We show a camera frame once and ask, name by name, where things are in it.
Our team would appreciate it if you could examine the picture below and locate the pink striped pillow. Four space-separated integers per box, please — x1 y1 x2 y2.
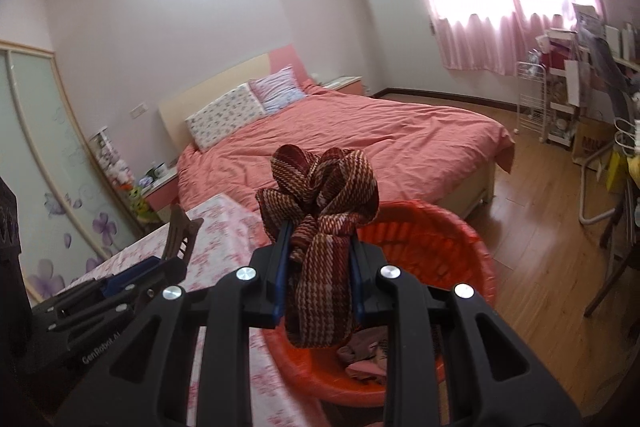
248 66 307 115

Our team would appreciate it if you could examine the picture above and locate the dark wooden chair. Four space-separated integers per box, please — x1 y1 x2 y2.
582 187 640 318

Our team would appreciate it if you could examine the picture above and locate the cardboard box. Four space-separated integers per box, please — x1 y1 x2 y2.
570 117 618 165

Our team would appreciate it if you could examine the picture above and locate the bed with pink cover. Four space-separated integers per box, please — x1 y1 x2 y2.
176 79 516 228

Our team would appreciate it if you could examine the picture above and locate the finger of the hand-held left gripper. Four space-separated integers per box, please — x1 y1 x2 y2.
55 258 168 310
47 257 188 336

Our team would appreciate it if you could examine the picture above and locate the brown hair claw clip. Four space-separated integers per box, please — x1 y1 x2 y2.
164 203 205 280

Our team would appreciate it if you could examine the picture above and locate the red brown plaid cloth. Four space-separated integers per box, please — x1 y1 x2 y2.
255 145 381 349

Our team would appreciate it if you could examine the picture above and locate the cream and pink headboard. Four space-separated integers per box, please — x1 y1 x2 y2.
158 44 313 158

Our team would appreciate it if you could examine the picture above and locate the white wire rack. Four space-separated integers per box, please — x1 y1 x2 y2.
515 61 551 142

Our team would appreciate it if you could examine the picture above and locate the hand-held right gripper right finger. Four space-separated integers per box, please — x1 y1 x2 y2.
349 237 583 427

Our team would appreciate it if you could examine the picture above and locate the yellow bag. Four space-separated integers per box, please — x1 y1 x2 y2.
605 147 640 195

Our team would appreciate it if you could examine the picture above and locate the white tube frame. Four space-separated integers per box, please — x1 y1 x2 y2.
579 157 626 225

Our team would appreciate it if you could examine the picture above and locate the white bed frame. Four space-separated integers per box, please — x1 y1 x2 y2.
440 152 501 220

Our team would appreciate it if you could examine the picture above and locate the pink cloth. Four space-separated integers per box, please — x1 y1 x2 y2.
345 357 388 381

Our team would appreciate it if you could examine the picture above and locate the mauve cloth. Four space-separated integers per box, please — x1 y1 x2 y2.
336 326 390 365

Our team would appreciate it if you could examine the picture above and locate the sliding door wardrobe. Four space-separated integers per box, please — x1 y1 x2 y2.
0 39 161 303

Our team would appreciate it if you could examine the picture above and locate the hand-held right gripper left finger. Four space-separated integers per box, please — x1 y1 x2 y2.
52 219 293 427

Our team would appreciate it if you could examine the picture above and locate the pink nightstand with cream top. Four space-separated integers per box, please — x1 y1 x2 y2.
320 76 365 96

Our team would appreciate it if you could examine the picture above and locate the orange plastic basket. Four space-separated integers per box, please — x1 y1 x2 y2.
262 199 498 408

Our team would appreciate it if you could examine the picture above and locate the white floral pillow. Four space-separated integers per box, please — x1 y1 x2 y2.
185 83 267 152

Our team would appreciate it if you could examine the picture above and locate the cluttered shelf unit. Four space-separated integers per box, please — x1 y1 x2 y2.
535 2 640 108

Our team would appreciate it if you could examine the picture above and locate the pink nightstand with white top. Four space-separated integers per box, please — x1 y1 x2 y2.
140 169 181 224

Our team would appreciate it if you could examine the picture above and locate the green plush toy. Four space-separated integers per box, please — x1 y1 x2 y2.
127 184 156 223

